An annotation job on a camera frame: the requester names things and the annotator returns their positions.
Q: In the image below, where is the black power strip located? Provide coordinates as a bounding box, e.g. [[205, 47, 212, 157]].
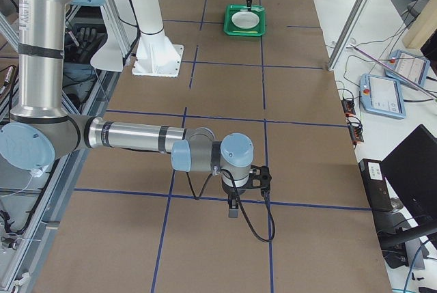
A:
[[341, 98, 364, 146]]

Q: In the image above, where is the white round plate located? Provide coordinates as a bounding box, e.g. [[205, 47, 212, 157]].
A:
[[231, 11, 259, 29]]

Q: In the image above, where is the black desktop computer box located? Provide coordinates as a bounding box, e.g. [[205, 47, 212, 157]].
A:
[[358, 158, 392, 212]]

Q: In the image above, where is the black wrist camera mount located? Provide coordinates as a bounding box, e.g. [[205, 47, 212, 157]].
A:
[[246, 165, 272, 199]]

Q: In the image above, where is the aluminium frame post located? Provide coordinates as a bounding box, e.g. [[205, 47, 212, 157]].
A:
[[327, 0, 370, 71]]

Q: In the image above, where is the near blue teach pendant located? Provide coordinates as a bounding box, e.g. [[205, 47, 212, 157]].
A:
[[360, 74, 406, 119]]

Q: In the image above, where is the green plastic tray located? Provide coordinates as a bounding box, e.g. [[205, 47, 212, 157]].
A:
[[223, 4, 266, 37]]

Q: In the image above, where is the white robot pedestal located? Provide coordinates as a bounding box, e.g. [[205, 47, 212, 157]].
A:
[[131, 0, 184, 78]]

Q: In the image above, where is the metal reacher grabber stick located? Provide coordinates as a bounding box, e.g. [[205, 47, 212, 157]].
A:
[[348, 43, 437, 99]]

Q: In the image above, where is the translucent pale green fork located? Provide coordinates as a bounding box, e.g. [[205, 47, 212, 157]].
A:
[[240, 5, 265, 13]]

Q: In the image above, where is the brown paper table cover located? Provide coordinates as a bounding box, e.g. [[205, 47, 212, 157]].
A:
[[33, 0, 393, 293]]

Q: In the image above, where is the blue teach pendant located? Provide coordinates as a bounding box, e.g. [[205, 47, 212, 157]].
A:
[[387, 50, 430, 87], [360, 74, 406, 119]]

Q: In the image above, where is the far blue teach pendant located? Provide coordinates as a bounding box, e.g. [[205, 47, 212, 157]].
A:
[[387, 50, 430, 87]]

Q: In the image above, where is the black monitor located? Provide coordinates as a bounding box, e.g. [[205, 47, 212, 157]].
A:
[[382, 124, 436, 224]]

